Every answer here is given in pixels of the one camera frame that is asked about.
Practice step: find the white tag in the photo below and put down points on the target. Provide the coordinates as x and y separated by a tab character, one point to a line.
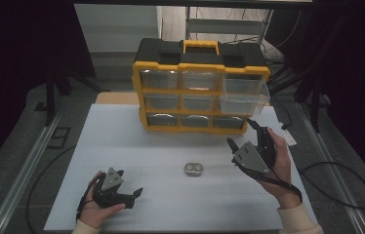
290	139

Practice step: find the person's left hand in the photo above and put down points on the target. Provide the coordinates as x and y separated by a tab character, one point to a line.
92	213

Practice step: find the black tripod stand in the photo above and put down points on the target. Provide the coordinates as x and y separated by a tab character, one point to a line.
50	97
315	110

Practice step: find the aluminium floor rail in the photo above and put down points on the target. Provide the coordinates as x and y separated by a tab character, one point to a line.
323	149
26	172

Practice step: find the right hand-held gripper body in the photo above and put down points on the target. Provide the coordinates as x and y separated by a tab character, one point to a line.
252	157

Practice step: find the grid of clear drawers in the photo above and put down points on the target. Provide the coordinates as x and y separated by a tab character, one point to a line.
159	79

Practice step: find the wooden table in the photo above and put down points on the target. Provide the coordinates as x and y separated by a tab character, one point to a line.
115	97

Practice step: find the person's right hand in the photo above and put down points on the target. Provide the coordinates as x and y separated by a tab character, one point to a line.
283	172

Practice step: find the small silver case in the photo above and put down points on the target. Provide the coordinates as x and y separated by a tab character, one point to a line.
193	169

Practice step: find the metal shelf rack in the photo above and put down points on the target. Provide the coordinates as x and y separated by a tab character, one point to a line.
226	26

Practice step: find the dark curtain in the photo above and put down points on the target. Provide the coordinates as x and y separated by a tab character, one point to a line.
359	81
14	65

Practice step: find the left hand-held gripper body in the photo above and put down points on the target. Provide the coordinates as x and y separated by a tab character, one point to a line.
112	180

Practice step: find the white table cover sheet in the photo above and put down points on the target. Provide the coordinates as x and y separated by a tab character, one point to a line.
170	201

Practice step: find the clear plastic storage drawer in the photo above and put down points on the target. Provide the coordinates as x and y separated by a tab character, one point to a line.
242	97

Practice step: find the yellow black drawer organizer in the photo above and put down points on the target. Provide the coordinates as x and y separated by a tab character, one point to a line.
170	53

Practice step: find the black floor bracket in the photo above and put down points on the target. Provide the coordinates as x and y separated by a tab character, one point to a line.
59	137

